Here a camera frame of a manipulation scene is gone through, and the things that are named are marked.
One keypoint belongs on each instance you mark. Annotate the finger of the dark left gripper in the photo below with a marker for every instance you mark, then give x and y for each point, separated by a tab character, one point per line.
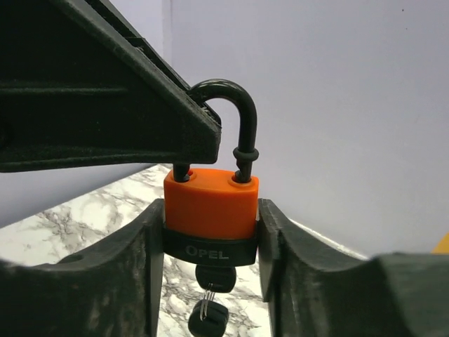
53	63
165	99

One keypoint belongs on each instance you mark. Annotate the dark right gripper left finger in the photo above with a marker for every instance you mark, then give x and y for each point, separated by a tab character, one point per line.
111	288

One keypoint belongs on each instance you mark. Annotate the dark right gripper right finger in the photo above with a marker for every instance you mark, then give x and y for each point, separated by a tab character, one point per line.
313	289

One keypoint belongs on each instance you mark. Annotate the black keys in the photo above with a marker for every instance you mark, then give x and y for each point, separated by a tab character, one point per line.
208	317

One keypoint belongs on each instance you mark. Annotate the orange black padlock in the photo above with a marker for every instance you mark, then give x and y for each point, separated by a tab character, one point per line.
210	214

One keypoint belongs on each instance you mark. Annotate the round pastel drawer cabinet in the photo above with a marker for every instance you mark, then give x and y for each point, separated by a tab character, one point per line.
443	246

